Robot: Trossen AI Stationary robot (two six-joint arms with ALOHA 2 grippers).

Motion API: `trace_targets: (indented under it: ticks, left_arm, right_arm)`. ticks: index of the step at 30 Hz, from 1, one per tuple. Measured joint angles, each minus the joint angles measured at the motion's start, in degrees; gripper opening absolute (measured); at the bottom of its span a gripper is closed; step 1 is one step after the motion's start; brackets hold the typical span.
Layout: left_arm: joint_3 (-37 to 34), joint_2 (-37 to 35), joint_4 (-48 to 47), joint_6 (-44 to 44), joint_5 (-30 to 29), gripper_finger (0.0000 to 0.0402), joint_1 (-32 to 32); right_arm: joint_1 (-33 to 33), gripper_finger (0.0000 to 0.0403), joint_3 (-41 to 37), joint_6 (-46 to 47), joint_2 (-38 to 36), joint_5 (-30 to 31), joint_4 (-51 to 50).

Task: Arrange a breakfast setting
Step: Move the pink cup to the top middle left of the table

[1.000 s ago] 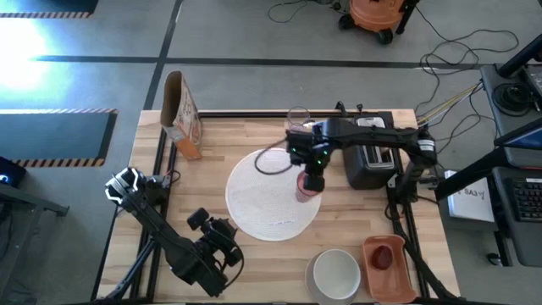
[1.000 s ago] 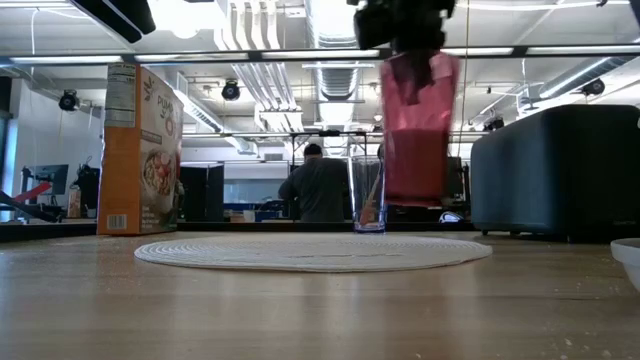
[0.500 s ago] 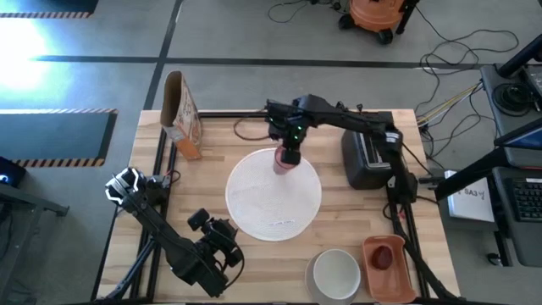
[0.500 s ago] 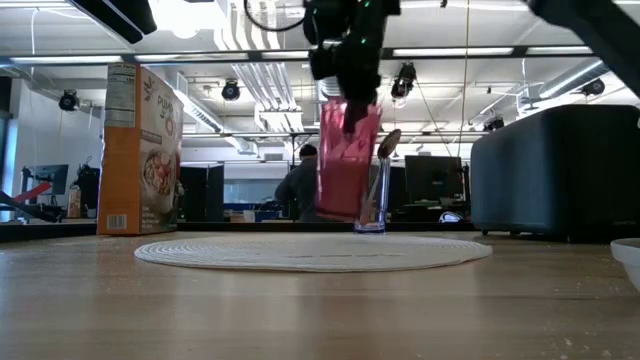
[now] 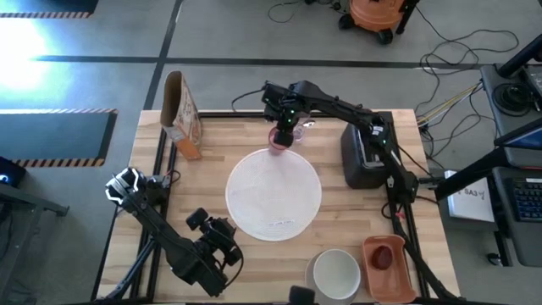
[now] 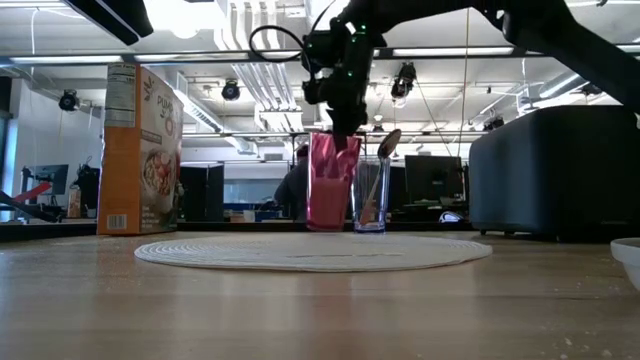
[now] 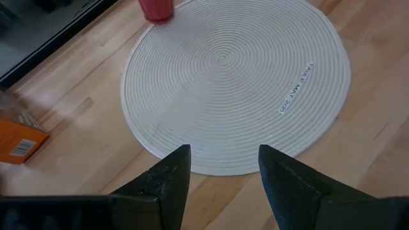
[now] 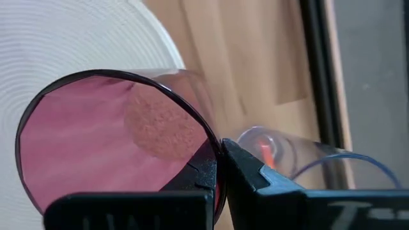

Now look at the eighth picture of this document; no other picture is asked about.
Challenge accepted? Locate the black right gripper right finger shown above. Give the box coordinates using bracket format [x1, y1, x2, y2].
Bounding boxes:
[222, 137, 409, 230]

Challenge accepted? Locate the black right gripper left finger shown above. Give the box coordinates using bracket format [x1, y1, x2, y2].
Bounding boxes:
[43, 140, 222, 230]

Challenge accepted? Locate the pink faceted plastic tumbler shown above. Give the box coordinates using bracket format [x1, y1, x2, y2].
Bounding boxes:
[15, 68, 225, 225]

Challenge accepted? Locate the clear purple plastic tumbler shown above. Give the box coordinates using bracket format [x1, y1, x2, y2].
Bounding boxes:
[236, 125, 404, 192]

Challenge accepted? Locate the white woven round placemat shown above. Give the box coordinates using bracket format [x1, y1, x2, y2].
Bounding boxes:
[0, 0, 187, 230]

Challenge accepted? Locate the black aluminium rig frame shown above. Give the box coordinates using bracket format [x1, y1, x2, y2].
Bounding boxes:
[298, 0, 353, 190]

